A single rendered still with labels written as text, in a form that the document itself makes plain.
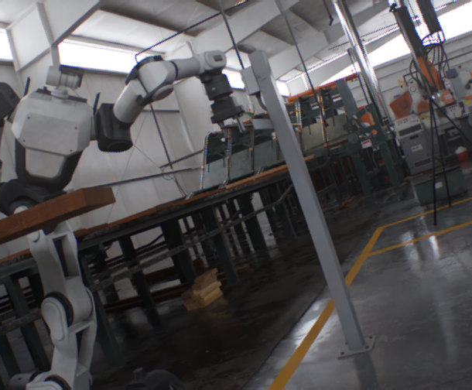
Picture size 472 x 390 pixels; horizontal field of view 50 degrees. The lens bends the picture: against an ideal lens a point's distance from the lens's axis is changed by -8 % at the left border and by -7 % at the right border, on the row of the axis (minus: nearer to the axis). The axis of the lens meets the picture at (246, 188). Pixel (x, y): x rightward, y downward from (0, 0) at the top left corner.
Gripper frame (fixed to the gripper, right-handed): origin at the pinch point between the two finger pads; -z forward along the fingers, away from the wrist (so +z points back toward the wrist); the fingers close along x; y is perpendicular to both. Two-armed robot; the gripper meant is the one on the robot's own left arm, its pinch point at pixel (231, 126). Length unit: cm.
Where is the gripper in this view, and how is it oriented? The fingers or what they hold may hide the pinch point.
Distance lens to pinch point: 184.8
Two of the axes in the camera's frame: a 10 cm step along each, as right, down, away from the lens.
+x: 8.8, -3.1, -3.7
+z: -3.3, -9.4, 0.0
